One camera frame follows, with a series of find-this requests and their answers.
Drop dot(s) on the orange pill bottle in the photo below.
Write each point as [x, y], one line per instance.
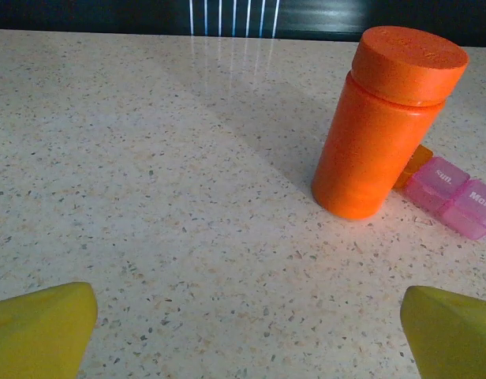
[365, 158]

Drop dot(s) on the orange bottle cap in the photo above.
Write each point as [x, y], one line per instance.
[408, 63]

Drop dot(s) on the pink pill organizer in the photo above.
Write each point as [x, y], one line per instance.
[452, 197]

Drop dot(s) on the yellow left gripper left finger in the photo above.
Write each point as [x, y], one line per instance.
[38, 335]

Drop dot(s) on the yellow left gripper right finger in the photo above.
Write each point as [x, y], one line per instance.
[452, 339]

